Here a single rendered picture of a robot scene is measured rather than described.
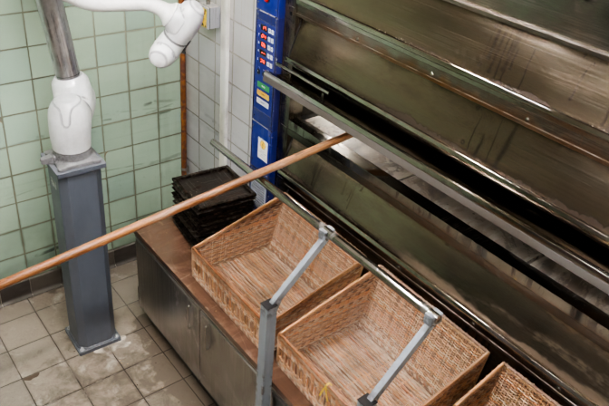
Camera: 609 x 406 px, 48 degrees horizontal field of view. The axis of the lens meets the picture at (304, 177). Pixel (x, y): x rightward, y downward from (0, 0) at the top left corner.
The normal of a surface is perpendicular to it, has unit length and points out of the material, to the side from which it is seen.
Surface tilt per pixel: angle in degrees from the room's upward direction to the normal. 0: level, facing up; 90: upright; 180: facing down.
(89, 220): 90
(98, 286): 90
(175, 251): 0
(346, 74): 70
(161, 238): 0
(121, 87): 90
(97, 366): 0
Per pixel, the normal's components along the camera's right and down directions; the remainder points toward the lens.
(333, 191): -0.72, -0.04
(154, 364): 0.07, -0.86
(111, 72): 0.61, 0.44
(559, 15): -0.79, 0.26
